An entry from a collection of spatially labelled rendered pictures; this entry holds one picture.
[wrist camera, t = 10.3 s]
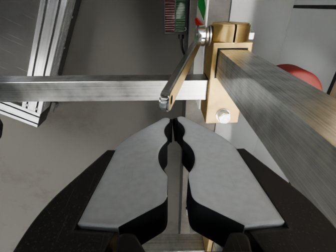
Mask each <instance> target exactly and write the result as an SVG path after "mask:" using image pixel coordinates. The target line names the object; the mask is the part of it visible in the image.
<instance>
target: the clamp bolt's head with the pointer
mask: <svg viewBox="0 0 336 252"><path fill-rule="evenodd" d="M194 20H195V24H196V26H198V25H203V24H202V23H201V21H200V20H199V19H198V18H197V17H196V18H195V19H194ZM197 35H198V28H196V29H195V31H194V38H195V37H196V36H197ZM211 41H212V26H211V25H209V26H208V27H206V43H205V44H206V45H207V46H210V44H211Z"/></svg>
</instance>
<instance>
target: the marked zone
mask: <svg viewBox="0 0 336 252"><path fill-rule="evenodd" d="M197 5H198V8H199V10H200V13H201V15H202V18H203V20H204V18H205V11H206V5H205V0H198V4H197Z"/></svg>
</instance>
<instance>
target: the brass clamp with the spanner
mask: <svg viewBox="0 0 336 252"><path fill-rule="evenodd" d="M211 28H212V37H211V43H210V46H208V45H207V44H206V48H205V60H204V72H203V74H205V76H206V78H207V80H208V82H207V92H206V99H202V100H201V108H200V109H201V112H202V115H203V118H204V121H205V123H207V124H209V123H221V122H220V121H219V120H217V118H216V113H217V112H218V111H219V110H220V109H227V110H229V112H230V121H228V122H227V123H237V122H238V119H239V114H240V110H239V109H238V108H237V106H236V105H235V103H234V102H233V100H232V99H231V98H230V96H229V95H228V93H227V92H226V90H225V89H224V88H223V86H222V85H221V83H220V82H219V80H218V79H217V78H216V71H217V63H218V54H219V50H239V49H246V50H248V51H250V52H252V48H253V42H251V41H252V40H253V39H254V34H255V33H254V30H253V29H251V25H250V23H248V22H233V21H227V22H225V21H224V22H213V23H212V24H211Z"/></svg>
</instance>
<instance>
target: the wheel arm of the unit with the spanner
mask: <svg viewBox="0 0 336 252"><path fill-rule="evenodd" d="M171 76H172V74H144V75H56V76H0V102H72V101H156V100H159V99H160V94H161V92H162V90H163V88H164V87H165V85H166V84H167V82H168V80H169V79H170V77H171ZM207 87H208V79H207V77H206V76H205V74H187V75H186V78H185V80H184V82H183V84H182V86H181V88H180V90H179V93H178V95H177V97H176V99H175V100H206V97H207Z"/></svg>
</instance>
